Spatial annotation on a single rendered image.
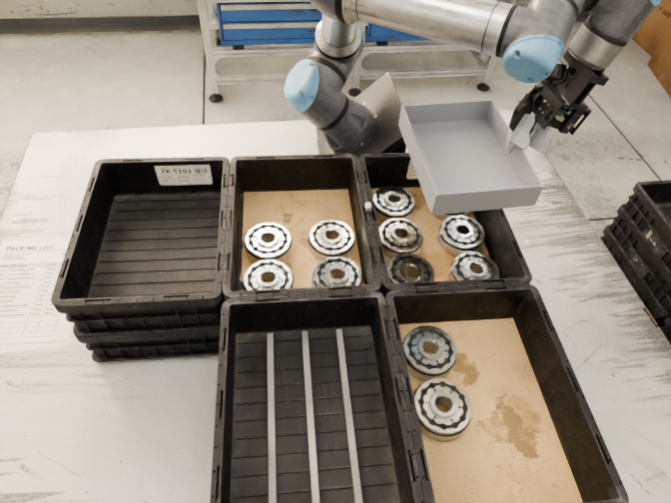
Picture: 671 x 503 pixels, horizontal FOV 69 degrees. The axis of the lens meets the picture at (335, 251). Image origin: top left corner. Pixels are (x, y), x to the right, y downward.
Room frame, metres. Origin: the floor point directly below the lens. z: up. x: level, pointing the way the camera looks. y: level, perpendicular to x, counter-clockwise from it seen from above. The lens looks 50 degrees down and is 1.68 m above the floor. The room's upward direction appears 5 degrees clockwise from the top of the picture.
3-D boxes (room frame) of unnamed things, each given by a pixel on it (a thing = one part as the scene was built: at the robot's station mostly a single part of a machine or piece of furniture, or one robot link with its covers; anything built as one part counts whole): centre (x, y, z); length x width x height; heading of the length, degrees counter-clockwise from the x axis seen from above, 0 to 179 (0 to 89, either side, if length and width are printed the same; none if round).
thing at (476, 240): (0.77, -0.29, 0.86); 0.10 x 0.10 x 0.01
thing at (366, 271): (0.71, 0.08, 0.87); 0.40 x 0.30 x 0.11; 9
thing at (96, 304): (0.66, 0.38, 0.92); 0.40 x 0.30 x 0.02; 9
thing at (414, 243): (0.75, -0.14, 0.86); 0.10 x 0.10 x 0.01
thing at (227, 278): (0.71, 0.08, 0.92); 0.40 x 0.30 x 0.02; 9
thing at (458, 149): (0.79, -0.24, 1.07); 0.27 x 0.20 x 0.05; 12
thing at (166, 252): (0.66, 0.38, 0.87); 0.40 x 0.30 x 0.11; 9
